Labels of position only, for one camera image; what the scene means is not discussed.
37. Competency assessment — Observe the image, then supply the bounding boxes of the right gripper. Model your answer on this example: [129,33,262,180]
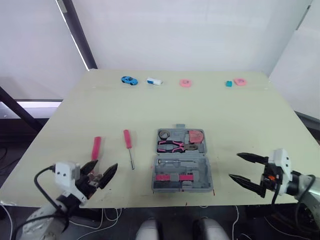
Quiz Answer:
[228,152,281,199]

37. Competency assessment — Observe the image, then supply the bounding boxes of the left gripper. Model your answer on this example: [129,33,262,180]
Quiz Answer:
[74,160,119,201]

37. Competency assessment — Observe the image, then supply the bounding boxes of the grey tool case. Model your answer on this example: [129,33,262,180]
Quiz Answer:
[151,123,216,194]

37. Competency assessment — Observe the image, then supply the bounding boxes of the pink tape measure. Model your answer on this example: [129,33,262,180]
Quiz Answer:
[186,129,206,144]

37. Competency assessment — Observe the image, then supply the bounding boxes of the pink and black pliers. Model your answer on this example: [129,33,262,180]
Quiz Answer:
[156,140,200,154]

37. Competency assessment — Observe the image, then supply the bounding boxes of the metal bit driver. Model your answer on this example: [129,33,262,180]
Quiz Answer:
[157,159,196,165]

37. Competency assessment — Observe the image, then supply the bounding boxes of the robot body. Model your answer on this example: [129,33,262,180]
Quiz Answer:
[135,216,230,240]

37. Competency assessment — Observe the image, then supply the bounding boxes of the blue toy car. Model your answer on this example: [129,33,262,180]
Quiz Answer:
[120,75,139,86]

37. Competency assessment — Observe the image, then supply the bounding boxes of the white and blue eraser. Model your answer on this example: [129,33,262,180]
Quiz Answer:
[146,76,164,86]

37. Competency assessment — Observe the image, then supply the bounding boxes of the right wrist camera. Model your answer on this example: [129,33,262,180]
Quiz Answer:
[267,148,292,196]

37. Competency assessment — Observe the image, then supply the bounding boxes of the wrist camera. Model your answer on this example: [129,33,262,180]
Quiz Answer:
[54,161,81,189]
[267,148,292,196]

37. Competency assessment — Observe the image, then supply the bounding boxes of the black cable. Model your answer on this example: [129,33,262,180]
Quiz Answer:
[34,165,69,219]
[271,174,316,206]

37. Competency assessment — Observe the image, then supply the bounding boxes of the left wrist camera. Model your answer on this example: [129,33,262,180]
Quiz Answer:
[54,161,81,189]

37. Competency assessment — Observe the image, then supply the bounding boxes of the pink handled screwdriver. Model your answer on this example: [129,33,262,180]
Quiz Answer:
[122,129,136,171]

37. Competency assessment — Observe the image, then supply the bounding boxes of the white cable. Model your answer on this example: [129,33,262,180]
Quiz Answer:
[231,204,251,240]
[66,207,123,230]
[0,201,14,240]

